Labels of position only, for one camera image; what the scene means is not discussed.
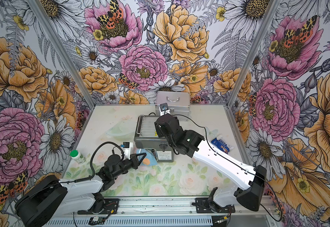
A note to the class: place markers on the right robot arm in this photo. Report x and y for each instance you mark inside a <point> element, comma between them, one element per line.
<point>250,180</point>

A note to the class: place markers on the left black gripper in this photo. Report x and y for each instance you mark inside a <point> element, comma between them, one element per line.
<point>134,160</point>

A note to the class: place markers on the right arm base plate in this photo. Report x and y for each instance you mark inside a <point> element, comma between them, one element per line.
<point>205,205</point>

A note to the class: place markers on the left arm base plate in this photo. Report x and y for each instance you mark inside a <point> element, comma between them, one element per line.
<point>107,206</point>

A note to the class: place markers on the silver aluminium case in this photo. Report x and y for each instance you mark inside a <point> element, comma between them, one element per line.
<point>178,103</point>

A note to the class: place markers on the blue patterned cloth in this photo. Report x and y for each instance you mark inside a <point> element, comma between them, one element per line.
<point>150,159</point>

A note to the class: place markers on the grey coffee machine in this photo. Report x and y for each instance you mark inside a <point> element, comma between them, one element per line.
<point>146,137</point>

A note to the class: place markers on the green cap white bottle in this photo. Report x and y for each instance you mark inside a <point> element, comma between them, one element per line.
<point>77,157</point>

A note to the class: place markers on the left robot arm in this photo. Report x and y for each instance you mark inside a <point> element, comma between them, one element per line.
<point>55,197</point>

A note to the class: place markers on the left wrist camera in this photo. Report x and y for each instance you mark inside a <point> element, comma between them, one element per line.
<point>127,148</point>

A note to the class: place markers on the aluminium front rail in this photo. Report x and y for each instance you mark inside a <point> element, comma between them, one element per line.
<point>177,211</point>

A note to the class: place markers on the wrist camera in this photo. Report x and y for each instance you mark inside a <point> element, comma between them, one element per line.
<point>127,148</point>
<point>164,109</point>

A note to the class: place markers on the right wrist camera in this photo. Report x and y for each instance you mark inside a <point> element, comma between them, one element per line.
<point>164,109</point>

